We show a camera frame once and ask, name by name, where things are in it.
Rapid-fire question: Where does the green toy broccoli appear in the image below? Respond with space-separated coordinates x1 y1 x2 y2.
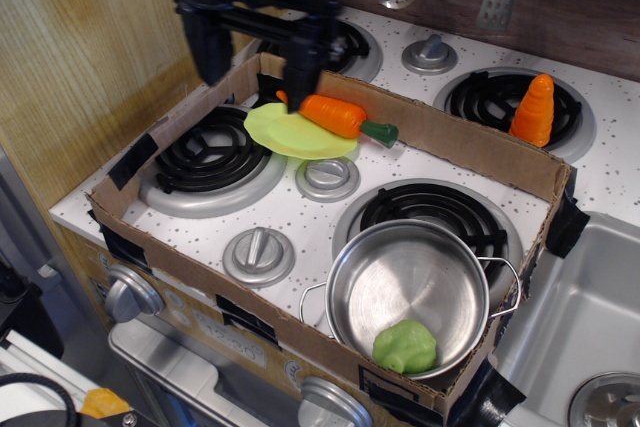
372 319 437 374

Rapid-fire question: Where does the grey centre stove knob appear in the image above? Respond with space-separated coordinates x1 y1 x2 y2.
295 157 361 203

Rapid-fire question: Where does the yellow-green plastic plate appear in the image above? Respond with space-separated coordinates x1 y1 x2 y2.
244 102 358 160

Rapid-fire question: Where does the grey stove knob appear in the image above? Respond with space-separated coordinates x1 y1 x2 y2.
222 227 295 289
295 157 361 203
401 34 458 75

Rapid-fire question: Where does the back right black burner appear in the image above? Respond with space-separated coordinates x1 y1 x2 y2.
433 67 596 163

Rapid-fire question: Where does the silver right oven knob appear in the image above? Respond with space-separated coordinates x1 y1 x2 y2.
297 376 374 427

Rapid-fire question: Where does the grey sink basin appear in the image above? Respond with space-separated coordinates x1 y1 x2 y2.
495 213 639 426

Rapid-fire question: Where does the brown cardboard fence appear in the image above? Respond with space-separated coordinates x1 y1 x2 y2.
88 53 575 426

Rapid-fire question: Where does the orange object bottom left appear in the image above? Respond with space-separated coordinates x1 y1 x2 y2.
80 388 131 419

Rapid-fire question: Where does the silver left oven knob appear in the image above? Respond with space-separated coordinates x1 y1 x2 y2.
105 265 165 323

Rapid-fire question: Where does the stainless steel pot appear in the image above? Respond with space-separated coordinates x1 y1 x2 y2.
318 219 522 382

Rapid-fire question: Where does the back left black burner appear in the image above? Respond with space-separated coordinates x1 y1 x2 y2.
237 20 383 82

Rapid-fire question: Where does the grey back stove knob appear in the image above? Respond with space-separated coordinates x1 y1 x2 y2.
401 34 458 75

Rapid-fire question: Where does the front left black burner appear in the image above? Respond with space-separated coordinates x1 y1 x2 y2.
139 104 287 219

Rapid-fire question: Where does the black cable bottom left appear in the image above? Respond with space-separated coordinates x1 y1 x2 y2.
0 372 79 427

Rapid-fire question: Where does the silver oven door handle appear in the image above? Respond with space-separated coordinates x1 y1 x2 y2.
109 320 264 426

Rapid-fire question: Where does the metal sink drain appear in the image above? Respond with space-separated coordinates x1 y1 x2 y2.
567 372 639 426

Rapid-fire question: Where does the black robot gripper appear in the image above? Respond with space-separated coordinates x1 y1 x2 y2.
174 0 342 114

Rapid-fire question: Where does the grey front stove knob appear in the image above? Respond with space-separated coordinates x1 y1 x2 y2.
222 227 295 289

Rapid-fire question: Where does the silver oven knob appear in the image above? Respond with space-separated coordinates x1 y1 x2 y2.
105 265 165 323
297 376 374 427

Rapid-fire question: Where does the hanging metal slotted spatula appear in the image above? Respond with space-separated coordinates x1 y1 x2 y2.
476 0 517 32

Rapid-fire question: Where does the orange cone toy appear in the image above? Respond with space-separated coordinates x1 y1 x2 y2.
508 74 554 147

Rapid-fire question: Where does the orange toy carrot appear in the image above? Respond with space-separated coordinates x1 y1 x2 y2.
298 94 399 148

